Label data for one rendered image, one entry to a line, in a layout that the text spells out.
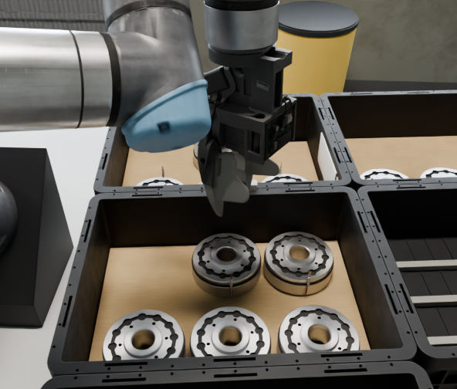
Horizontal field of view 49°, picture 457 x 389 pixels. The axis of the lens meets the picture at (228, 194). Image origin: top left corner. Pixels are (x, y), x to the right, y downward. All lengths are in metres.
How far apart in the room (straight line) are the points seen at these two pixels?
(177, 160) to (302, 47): 1.34
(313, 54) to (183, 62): 1.86
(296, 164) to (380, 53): 2.00
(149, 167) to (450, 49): 2.30
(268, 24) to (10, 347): 0.65
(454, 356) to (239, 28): 0.41
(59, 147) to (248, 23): 0.90
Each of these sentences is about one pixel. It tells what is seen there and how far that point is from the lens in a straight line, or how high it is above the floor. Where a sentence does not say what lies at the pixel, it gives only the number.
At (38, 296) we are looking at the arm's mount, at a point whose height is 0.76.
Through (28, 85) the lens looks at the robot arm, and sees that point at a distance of 0.38.
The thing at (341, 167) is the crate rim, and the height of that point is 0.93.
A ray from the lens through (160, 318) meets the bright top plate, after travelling 0.68.
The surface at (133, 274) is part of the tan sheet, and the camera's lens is 0.78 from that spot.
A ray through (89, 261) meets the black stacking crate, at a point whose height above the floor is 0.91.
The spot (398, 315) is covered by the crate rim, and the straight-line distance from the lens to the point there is 0.62.
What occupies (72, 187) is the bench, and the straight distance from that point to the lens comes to 1.18.
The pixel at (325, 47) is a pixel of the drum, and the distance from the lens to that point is 2.25.
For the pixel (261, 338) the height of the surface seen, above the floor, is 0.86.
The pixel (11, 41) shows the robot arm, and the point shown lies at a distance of 0.39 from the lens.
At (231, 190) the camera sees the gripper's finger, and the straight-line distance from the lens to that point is 0.58.
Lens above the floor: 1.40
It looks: 39 degrees down
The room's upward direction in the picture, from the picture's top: straight up
